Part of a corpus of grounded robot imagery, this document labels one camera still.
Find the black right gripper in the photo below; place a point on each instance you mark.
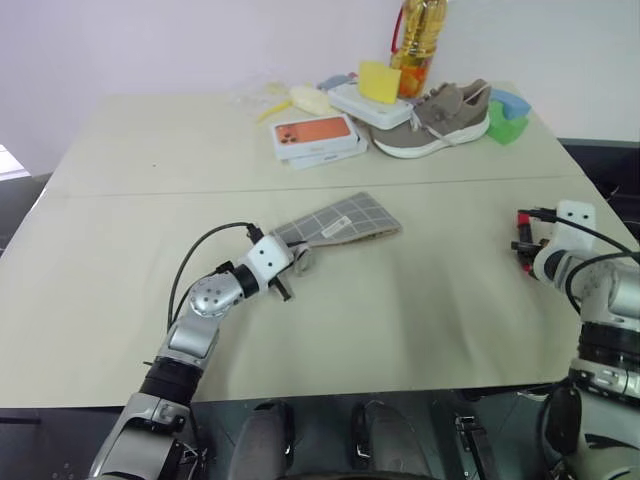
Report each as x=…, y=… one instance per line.
x=540, y=245

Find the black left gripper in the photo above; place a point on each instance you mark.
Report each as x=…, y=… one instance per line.
x=293, y=257

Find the red marker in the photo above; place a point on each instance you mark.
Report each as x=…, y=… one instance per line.
x=524, y=221

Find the grey grid pouch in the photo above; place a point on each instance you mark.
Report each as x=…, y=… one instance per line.
x=345, y=217

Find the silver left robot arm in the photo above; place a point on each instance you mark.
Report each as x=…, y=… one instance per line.
x=210, y=295

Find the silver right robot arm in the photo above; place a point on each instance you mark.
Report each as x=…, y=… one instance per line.
x=610, y=292

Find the green sponge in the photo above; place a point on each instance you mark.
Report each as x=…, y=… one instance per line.
x=505, y=127

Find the white flat phone box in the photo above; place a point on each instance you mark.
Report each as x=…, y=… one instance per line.
x=335, y=159

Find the blue sponge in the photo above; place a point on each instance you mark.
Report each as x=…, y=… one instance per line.
x=512, y=102

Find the white box with orange phone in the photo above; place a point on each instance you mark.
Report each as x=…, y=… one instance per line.
x=315, y=136

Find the taupe sneaker with white sole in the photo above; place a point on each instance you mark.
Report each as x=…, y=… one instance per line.
x=435, y=122

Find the yellow plastic stick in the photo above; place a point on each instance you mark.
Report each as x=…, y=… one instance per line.
x=274, y=111

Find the dark rounded shape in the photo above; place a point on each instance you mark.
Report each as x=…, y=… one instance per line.
x=262, y=437

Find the white rounded plastic case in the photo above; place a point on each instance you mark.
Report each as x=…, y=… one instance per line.
x=367, y=111

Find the grey-blue small object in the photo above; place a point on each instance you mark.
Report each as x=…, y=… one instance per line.
x=337, y=81

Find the yellow sponge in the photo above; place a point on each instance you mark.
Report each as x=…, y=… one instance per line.
x=379, y=82

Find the cooking oil bottle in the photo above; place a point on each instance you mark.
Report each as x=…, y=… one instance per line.
x=417, y=47

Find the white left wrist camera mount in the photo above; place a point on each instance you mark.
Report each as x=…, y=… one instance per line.
x=267, y=257

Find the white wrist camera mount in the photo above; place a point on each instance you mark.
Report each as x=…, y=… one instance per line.
x=267, y=257
x=575, y=222

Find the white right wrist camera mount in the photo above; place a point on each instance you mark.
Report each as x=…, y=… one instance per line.
x=575, y=222

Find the black metal bracket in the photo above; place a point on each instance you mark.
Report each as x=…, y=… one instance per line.
x=474, y=440

